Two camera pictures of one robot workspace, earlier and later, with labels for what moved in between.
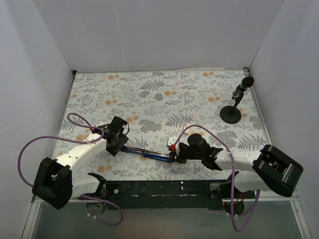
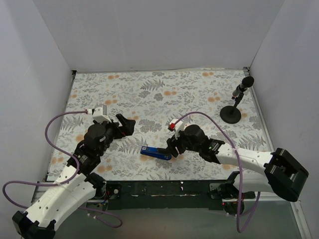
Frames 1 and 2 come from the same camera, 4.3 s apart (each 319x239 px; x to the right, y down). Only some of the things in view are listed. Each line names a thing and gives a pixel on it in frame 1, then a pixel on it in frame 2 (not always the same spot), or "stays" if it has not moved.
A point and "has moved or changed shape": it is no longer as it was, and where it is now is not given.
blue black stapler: (150, 153) has moved or changed shape
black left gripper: (114, 148) → (119, 127)
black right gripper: (181, 156) → (173, 147)
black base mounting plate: (166, 195) stays
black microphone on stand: (231, 114) stays
